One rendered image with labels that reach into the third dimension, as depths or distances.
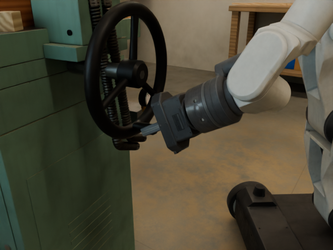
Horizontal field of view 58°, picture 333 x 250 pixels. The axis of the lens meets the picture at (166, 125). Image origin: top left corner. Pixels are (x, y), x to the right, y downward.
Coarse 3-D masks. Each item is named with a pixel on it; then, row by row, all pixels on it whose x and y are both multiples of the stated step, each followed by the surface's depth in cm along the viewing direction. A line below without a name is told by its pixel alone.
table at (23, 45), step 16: (0, 32) 58; (16, 32) 59; (32, 32) 62; (128, 32) 91; (0, 48) 57; (16, 48) 59; (32, 48) 63; (48, 48) 64; (64, 48) 62; (80, 48) 62; (0, 64) 57
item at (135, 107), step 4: (128, 104) 104; (132, 104) 104; (136, 104) 104; (132, 108) 100; (136, 108) 100; (140, 108) 100; (132, 112) 98; (136, 112) 97; (140, 112) 99; (132, 116) 99; (136, 116) 98; (132, 120) 99
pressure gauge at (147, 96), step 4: (140, 92) 96; (144, 92) 95; (140, 96) 96; (144, 96) 95; (148, 96) 96; (140, 100) 96; (144, 100) 95; (148, 100) 97; (140, 104) 97; (144, 104) 96; (144, 108) 100
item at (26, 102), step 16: (32, 80) 64; (48, 80) 68; (64, 80) 72; (80, 80) 77; (112, 80) 88; (0, 96) 58; (16, 96) 61; (32, 96) 65; (48, 96) 69; (64, 96) 73; (80, 96) 78; (0, 112) 59; (16, 112) 62; (32, 112) 66; (48, 112) 69; (0, 128) 60
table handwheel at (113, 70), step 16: (112, 16) 55; (144, 16) 64; (96, 32) 53; (160, 32) 70; (96, 48) 52; (160, 48) 73; (80, 64) 70; (96, 64) 53; (112, 64) 66; (128, 64) 63; (144, 64) 65; (160, 64) 75; (96, 80) 54; (128, 80) 63; (144, 80) 66; (160, 80) 76; (96, 96) 54; (112, 96) 60; (96, 112) 56; (144, 112) 74; (112, 128) 61; (128, 128) 67
